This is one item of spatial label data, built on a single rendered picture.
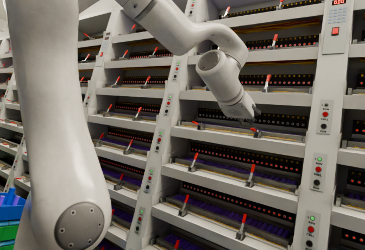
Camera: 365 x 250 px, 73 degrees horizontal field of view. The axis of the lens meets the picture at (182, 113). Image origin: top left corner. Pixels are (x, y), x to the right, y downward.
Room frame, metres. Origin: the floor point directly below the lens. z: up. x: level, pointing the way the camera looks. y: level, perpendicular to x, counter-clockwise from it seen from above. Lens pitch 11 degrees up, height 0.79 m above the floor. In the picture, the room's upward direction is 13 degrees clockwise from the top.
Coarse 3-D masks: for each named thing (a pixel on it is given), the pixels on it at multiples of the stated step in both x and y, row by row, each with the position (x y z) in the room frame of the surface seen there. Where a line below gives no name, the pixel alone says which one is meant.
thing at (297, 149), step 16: (176, 128) 1.19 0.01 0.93; (192, 128) 1.17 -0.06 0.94; (272, 128) 1.09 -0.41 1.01; (288, 128) 1.04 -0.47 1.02; (224, 144) 1.04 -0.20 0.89; (240, 144) 1.00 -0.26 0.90; (256, 144) 0.95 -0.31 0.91; (272, 144) 0.92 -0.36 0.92; (288, 144) 0.88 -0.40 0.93; (304, 144) 0.87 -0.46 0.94
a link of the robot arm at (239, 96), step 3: (240, 90) 0.67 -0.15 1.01; (243, 90) 0.69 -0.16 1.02; (240, 93) 0.67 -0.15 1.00; (237, 96) 0.67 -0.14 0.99; (240, 96) 0.68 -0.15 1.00; (231, 99) 0.67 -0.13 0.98; (234, 99) 0.67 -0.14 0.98; (237, 99) 0.68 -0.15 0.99; (219, 102) 0.71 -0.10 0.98; (222, 102) 0.69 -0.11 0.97; (225, 102) 0.69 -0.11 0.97; (228, 102) 0.68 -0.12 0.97; (231, 102) 0.68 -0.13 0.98; (234, 102) 0.68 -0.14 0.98
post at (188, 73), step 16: (208, 0) 1.26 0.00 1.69; (192, 16) 1.22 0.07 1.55; (208, 16) 1.29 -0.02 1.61; (208, 48) 1.35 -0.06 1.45; (192, 80) 1.28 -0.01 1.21; (176, 96) 1.21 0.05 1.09; (160, 112) 1.26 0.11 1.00; (176, 112) 1.22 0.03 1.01; (192, 112) 1.34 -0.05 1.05; (160, 128) 1.24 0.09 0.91; (176, 144) 1.27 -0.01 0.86; (160, 160) 1.21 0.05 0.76; (144, 176) 1.26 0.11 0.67; (160, 176) 1.22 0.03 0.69; (144, 192) 1.24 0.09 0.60; (144, 224) 1.21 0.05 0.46; (160, 224) 1.29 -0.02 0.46; (128, 240) 1.26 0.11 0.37
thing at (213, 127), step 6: (192, 126) 1.19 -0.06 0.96; (210, 126) 1.13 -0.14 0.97; (216, 126) 1.11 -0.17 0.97; (222, 126) 1.10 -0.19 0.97; (234, 132) 1.04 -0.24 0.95; (240, 132) 1.05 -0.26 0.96; (246, 132) 1.03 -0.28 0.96; (252, 132) 1.01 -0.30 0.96; (264, 132) 0.98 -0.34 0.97; (270, 132) 0.97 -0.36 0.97; (282, 138) 0.93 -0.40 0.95; (288, 138) 0.92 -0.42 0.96; (294, 138) 0.92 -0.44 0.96; (300, 138) 0.90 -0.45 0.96
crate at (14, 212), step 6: (6, 192) 1.23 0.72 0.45; (12, 192) 1.24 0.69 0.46; (6, 198) 1.24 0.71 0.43; (12, 198) 1.24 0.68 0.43; (6, 204) 1.23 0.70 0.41; (18, 204) 1.21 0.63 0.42; (0, 210) 1.04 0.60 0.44; (6, 210) 1.05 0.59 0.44; (12, 210) 1.08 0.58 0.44; (18, 210) 1.10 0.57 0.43; (0, 216) 1.04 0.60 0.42; (6, 216) 1.06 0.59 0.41; (12, 216) 1.08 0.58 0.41; (18, 216) 1.11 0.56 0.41
